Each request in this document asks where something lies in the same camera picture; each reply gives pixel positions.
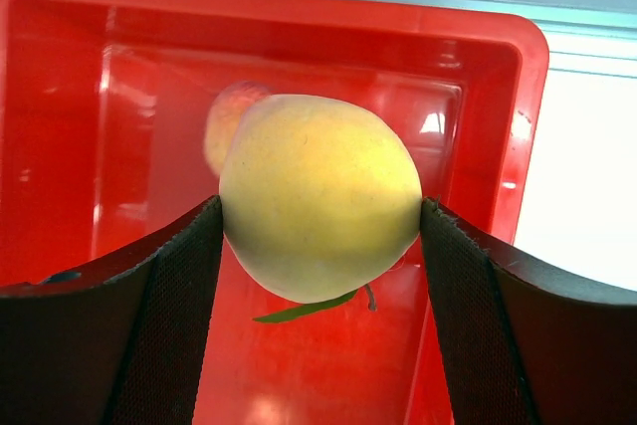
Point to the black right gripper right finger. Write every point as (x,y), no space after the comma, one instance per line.
(524,341)

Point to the orange yellow peach with leaf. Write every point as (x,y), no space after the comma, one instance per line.
(320,197)

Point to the red plastic tray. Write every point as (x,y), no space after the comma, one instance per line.
(103,104)

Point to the pink yellow peach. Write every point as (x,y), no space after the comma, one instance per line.
(223,118)

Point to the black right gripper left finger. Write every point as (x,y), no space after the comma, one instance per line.
(120,339)

